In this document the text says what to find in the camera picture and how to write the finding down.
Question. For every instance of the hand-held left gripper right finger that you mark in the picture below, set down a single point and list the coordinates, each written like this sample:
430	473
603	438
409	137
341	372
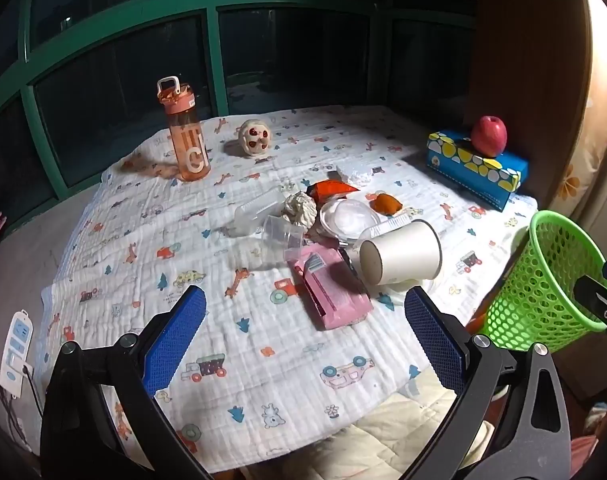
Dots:
433	345

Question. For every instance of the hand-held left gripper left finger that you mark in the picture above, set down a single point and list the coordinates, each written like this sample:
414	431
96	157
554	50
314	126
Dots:
176	340

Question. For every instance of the green mesh basket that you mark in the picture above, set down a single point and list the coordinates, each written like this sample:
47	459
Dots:
533	300

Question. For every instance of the white paper cup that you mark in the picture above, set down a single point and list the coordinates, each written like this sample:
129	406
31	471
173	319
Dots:
408	255

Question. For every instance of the pink packet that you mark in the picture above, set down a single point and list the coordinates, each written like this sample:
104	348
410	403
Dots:
328	290

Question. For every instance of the clear plastic bottle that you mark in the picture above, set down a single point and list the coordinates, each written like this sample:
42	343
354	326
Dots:
251	215

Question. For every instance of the clear lidded round container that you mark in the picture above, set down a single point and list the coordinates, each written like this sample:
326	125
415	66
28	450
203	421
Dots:
348	220

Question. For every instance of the paper ball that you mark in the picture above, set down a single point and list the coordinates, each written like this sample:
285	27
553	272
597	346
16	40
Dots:
299	209

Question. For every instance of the orange wrapper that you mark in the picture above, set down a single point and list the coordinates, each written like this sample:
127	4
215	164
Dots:
333	189

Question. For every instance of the white tissue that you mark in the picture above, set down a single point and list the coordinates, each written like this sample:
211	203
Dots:
354	172

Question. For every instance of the white printed blanket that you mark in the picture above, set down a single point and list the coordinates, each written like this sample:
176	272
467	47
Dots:
233	360

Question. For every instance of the white quilt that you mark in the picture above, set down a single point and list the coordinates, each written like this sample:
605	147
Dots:
393	435

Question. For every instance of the floral curtain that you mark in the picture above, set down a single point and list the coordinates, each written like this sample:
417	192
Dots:
583	175

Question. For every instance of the floral cloth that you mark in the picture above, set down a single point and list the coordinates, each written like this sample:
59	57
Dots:
593	420

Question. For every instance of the blue patterned tissue box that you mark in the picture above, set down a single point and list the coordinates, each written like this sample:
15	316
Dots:
483	180

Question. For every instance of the white power strip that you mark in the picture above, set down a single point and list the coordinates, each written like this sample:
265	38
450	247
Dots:
16	355

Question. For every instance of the red apple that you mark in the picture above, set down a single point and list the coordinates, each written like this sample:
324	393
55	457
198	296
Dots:
489	136

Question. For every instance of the orange water bottle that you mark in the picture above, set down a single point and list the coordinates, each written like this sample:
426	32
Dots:
188	145

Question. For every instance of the cream skull-shaped toy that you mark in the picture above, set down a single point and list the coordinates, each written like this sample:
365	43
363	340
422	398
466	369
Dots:
253	137

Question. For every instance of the brown wooden cabinet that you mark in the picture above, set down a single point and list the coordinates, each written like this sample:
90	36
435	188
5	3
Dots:
528	60

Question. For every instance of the green window frame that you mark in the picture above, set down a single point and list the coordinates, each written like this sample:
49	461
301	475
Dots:
217	60

